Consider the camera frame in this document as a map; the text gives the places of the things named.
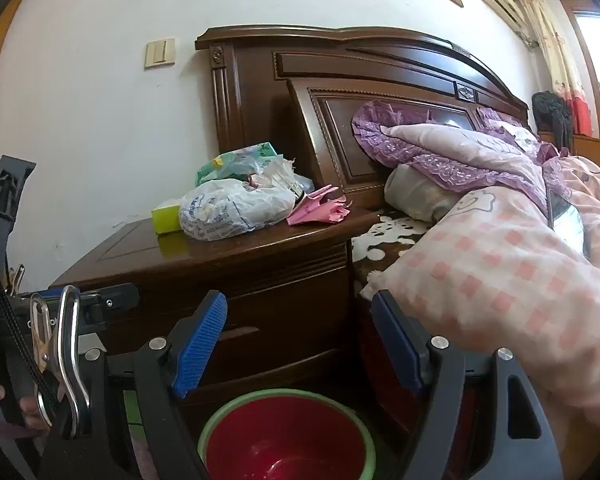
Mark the wooden low cabinet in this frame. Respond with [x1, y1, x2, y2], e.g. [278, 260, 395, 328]
[537, 130, 600, 176]

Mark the grey pillow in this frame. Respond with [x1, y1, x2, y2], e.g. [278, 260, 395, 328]
[384, 162, 461, 223]

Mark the white air conditioner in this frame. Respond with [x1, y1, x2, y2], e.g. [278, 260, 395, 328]
[467, 0, 531, 36]

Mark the brown wooden nightstand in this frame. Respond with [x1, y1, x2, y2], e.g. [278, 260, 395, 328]
[47, 207, 381, 441]

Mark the green wet wipe packet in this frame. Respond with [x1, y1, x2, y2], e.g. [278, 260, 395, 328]
[195, 141, 286, 186]

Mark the brown wooden headboard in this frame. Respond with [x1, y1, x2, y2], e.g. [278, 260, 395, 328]
[195, 25, 533, 211]

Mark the red bin with green rim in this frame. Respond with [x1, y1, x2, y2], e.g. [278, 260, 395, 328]
[197, 389, 378, 480]

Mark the floral curtain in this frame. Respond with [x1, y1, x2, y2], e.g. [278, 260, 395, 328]
[515, 0, 593, 136]

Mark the clear plastic bag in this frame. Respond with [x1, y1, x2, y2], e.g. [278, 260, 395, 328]
[179, 177, 298, 242]

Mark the yellow-green white carton box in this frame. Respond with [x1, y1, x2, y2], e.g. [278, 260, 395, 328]
[151, 200, 183, 236]

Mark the green floor mat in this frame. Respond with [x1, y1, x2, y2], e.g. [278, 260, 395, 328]
[124, 390, 144, 427]

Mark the dark glossy tablet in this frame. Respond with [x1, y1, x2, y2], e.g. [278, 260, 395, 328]
[546, 187, 588, 261]

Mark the brown spotted bed sheet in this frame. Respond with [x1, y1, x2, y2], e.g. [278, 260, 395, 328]
[351, 210, 436, 301]

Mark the pink checked quilt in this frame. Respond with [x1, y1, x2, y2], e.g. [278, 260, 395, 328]
[360, 155, 600, 461]

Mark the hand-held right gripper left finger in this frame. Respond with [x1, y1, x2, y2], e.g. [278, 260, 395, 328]
[40, 290, 229, 480]

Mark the beige wall switch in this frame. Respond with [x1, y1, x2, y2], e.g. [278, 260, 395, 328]
[145, 38, 177, 69]

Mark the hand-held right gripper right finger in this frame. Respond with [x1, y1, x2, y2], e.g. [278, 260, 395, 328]
[371, 290, 566, 480]

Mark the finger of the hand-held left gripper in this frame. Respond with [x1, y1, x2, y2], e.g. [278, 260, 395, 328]
[80, 284, 141, 323]

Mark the black braided cable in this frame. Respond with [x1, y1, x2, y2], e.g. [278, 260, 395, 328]
[0, 240, 63, 411]

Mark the black cloth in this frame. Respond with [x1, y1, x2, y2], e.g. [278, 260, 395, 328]
[531, 91, 575, 151]

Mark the purple floral blanket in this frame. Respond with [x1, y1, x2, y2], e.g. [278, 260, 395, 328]
[351, 100, 571, 211]

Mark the metal spring clip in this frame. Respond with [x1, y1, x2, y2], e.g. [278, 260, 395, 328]
[30, 285, 91, 436]
[6, 264, 27, 297]

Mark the magenta paper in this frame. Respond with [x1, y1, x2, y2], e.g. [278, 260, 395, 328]
[286, 185, 353, 226]

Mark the person's left hand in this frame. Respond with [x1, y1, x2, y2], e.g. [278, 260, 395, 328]
[0, 375, 53, 433]

